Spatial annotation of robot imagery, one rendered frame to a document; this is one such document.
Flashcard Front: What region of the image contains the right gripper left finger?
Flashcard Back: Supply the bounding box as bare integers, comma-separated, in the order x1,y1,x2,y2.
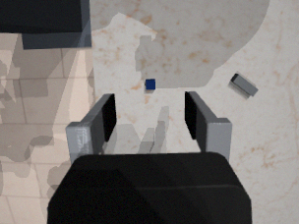
65,93,117,165

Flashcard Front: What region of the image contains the small blue block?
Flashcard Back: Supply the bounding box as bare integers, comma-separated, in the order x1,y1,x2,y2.
146,79,155,89

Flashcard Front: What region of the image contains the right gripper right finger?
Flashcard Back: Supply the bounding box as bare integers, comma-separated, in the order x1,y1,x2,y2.
185,91,233,162

